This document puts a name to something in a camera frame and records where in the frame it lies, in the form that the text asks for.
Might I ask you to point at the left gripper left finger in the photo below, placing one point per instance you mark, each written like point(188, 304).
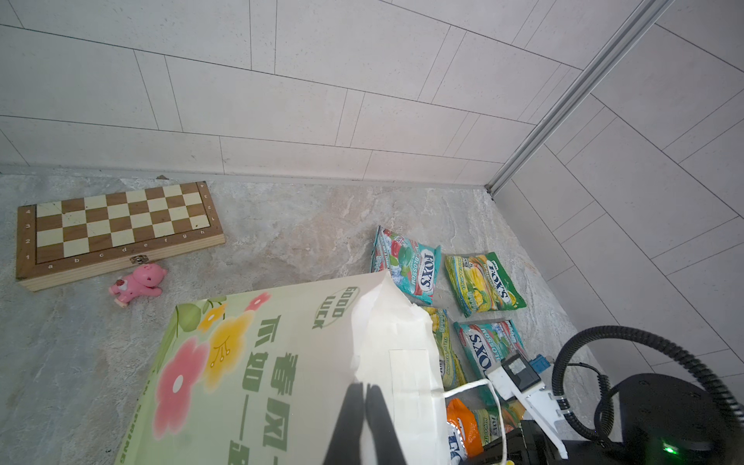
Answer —
point(344, 447)

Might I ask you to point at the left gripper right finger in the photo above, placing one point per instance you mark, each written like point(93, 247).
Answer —
point(386, 445)

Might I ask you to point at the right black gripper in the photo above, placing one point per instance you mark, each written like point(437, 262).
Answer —
point(525, 445)

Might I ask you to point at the orange candy bag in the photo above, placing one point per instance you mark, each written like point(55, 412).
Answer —
point(470, 431)

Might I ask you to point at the green fruit candy bag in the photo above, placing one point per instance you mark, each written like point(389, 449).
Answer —
point(450, 366)

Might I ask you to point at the white paper gift bag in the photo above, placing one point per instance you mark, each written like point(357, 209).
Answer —
point(260, 377)

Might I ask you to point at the green yellow candy bag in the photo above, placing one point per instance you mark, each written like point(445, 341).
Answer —
point(481, 284)

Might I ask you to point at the teal mint candy bag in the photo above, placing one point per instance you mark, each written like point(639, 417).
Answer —
point(414, 267)

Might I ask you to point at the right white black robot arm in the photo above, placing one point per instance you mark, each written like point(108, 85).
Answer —
point(648, 418)

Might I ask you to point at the pink pig toy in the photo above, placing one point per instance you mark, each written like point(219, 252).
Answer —
point(143, 281)

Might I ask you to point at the wooden chessboard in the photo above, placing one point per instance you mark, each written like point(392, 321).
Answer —
point(67, 241)

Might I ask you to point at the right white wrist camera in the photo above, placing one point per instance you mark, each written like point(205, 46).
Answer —
point(516, 378)

